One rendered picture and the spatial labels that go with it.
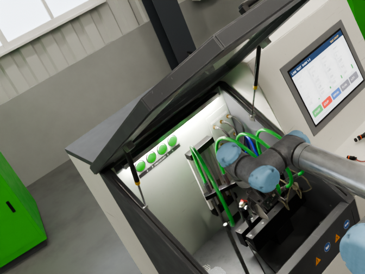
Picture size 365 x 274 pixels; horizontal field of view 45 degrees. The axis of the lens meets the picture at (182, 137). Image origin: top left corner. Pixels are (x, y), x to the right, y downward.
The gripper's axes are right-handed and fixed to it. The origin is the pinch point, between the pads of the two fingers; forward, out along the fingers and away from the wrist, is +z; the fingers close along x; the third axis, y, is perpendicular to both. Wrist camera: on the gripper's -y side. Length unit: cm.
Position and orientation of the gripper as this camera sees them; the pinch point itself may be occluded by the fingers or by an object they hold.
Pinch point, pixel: (270, 207)
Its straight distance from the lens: 155.9
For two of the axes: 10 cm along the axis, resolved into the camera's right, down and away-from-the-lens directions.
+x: 6.8, -7.3, 1.2
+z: 5.3, 5.9, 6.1
